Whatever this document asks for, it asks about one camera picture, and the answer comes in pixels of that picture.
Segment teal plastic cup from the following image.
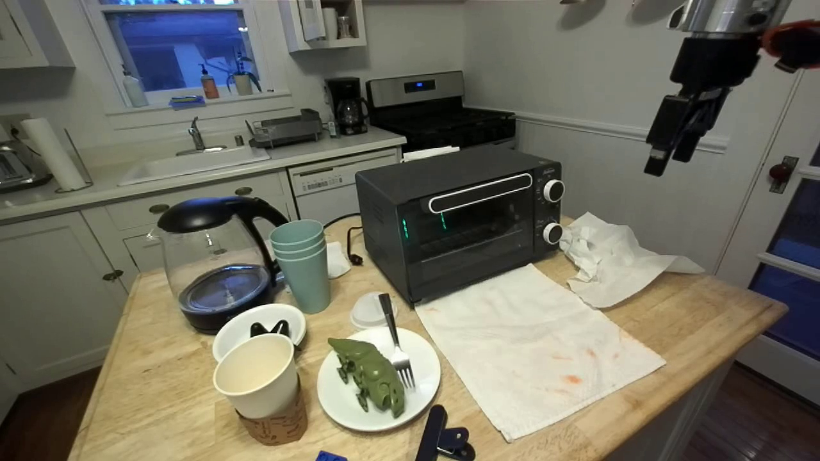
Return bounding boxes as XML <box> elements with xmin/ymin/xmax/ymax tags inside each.
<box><xmin>273</xmin><ymin>246</ymin><xmax>332</xmax><ymax>314</ymax></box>
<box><xmin>269</xmin><ymin>218</ymin><xmax>328</xmax><ymax>240</ymax></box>
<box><xmin>272</xmin><ymin>232</ymin><xmax>328</xmax><ymax>252</ymax></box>

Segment metal faucet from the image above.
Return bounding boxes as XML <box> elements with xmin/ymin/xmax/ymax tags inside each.
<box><xmin>183</xmin><ymin>115</ymin><xmax>210</xmax><ymax>156</ymax></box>

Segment white round plate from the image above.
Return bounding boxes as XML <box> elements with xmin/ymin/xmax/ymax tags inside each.
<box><xmin>315</xmin><ymin>325</ymin><xmax>442</xmax><ymax>434</ymax></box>

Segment white dishwasher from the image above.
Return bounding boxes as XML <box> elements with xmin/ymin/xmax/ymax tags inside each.
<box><xmin>286</xmin><ymin>145</ymin><xmax>405</xmax><ymax>227</ymax></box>

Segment silver countertop appliance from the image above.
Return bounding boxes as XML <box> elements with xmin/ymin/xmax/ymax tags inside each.
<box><xmin>0</xmin><ymin>124</ymin><xmax>50</xmax><ymax>195</ymax></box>

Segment black kitchen stove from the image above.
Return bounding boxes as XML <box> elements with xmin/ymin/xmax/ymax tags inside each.
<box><xmin>364</xmin><ymin>69</ymin><xmax>520</xmax><ymax>156</ymax></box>

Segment black clip in bowl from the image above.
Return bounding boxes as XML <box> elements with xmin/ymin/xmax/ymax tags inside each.
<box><xmin>248</xmin><ymin>318</ymin><xmax>294</xmax><ymax>338</ymax></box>

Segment white paper towel roll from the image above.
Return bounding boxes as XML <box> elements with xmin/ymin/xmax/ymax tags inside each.
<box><xmin>16</xmin><ymin>115</ymin><xmax>92</xmax><ymax>195</ymax></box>

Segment white bowl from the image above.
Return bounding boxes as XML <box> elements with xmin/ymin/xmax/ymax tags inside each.
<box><xmin>210</xmin><ymin>302</ymin><xmax>310</xmax><ymax>364</ymax></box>

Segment large black clip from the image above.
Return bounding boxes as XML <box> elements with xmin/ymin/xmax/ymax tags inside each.
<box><xmin>413</xmin><ymin>402</ymin><xmax>479</xmax><ymax>461</ymax></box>

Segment kitchen window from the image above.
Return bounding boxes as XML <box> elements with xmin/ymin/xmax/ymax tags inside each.
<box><xmin>82</xmin><ymin>0</ymin><xmax>289</xmax><ymax>109</ymax></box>

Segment dark dish rack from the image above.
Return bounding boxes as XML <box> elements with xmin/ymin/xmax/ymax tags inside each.
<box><xmin>246</xmin><ymin>106</ymin><xmax>328</xmax><ymax>150</ymax></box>

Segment cream paper cup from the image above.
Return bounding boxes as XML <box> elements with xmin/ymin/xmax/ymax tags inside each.
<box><xmin>210</xmin><ymin>329</ymin><xmax>303</xmax><ymax>423</ymax></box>

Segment cork coaster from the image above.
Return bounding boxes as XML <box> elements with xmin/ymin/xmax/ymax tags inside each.
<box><xmin>236</xmin><ymin>380</ymin><xmax>310</xmax><ymax>447</ymax></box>

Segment glass electric kettle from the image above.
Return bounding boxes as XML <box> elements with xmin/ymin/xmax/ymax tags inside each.
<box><xmin>154</xmin><ymin>195</ymin><xmax>292</xmax><ymax>336</ymax></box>

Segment brown soap bottle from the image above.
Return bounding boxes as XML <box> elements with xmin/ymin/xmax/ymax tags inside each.
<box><xmin>196</xmin><ymin>64</ymin><xmax>223</xmax><ymax>101</ymax></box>

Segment flat white cloth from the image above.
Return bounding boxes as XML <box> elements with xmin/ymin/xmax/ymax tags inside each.
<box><xmin>413</xmin><ymin>260</ymin><xmax>668</xmax><ymax>444</ymax></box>

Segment white base cabinets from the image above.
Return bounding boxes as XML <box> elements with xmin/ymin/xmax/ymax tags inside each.
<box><xmin>0</xmin><ymin>167</ymin><xmax>299</xmax><ymax>397</ymax></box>

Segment dark door handle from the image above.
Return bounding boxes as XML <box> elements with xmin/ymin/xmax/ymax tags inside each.
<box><xmin>763</xmin><ymin>154</ymin><xmax>802</xmax><ymax>196</ymax></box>

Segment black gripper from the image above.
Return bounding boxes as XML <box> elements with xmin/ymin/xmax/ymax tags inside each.
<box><xmin>643</xmin><ymin>32</ymin><xmax>763</xmax><ymax>178</ymax></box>

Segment white glazed door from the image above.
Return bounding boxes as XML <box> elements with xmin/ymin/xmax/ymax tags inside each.
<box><xmin>715</xmin><ymin>64</ymin><xmax>820</xmax><ymax>409</ymax></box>

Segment white wall cabinet with shelf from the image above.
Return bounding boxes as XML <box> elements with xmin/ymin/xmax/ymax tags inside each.
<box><xmin>273</xmin><ymin>0</ymin><xmax>372</xmax><ymax>55</ymax></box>

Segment black oven power cable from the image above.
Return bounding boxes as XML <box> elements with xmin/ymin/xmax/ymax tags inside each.
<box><xmin>322</xmin><ymin>211</ymin><xmax>367</xmax><ymax>269</ymax></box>

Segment crumpled white paper towel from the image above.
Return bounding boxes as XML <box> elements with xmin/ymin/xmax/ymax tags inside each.
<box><xmin>558</xmin><ymin>210</ymin><xmax>707</xmax><ymax>311</ymax></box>

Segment white kitchen sink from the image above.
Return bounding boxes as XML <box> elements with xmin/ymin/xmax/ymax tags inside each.
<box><xmin>121</xmin><ymin>142</ymin><xmax>272</xmax><ymax>187</ymax></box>

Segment black toaster oven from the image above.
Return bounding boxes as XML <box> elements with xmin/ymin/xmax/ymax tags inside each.
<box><xmin>353</xmin><ymin>149</ymin><xmax>567</xmax><ymax>309</ymax></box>

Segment green toy crocodile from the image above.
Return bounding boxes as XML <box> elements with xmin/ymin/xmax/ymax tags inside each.
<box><xmin>326</xmin><ymin>336</ymin><xmax>410</xmax><ymax>419</ymax></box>

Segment white towel on stove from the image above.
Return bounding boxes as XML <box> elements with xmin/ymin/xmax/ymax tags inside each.
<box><xmin>400</xmin><ymin>142</ymin><xmax>464</xmax><ymax>163</ymax></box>

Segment white kitchen island cart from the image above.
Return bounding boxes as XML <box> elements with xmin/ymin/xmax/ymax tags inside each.
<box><xmin>624</xmin><ymin>360</ymin><xmax>738</xmax><ymax>461</ymax></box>

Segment metal fork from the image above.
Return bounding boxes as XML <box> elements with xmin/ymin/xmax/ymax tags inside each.
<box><xmin>377</xmin><ymin>291</ymin><xmax>419</xmax><ymax>389</ymax></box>

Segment small white lid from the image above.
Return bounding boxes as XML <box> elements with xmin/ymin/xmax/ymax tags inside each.
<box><xmin>349</xmin><ymin>290</ymin><xmax>391</xmax><ymax>329</ymax></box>

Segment small white container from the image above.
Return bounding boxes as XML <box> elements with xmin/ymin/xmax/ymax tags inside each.
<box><xmin>322</xmin><ymin>237</ymin><xmax>353</xmax><ymax>281</ymax></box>

